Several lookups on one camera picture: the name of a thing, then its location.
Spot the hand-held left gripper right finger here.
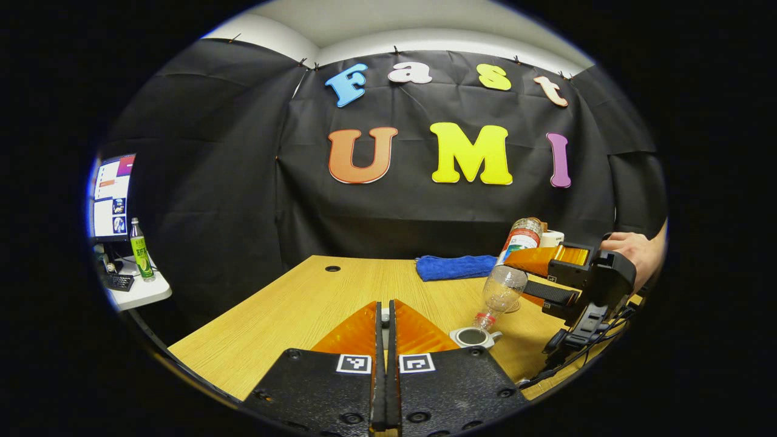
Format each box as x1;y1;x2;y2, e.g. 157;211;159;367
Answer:
387;299;530;437

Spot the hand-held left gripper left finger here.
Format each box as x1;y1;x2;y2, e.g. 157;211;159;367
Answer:
242;300;387;437

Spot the clear plastic water bottle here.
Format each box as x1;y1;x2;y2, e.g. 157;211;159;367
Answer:
472;217;545;332

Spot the white teacup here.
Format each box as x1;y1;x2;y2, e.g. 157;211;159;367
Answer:
449;326;504;351

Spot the green glass bottle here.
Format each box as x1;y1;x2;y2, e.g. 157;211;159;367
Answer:
129;217;156;283

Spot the blue towel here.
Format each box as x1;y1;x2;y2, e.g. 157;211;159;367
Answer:
415;254;499;283

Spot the white side desk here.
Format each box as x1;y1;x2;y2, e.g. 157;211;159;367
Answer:
100;254;173;313

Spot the black backdrop cloth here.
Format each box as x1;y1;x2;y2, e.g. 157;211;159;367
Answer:
102;38;669;319

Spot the computer monitor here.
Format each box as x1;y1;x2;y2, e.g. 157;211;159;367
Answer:
89;153;137;243

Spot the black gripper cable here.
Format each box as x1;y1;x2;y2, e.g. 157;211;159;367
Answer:
516;307;636;390

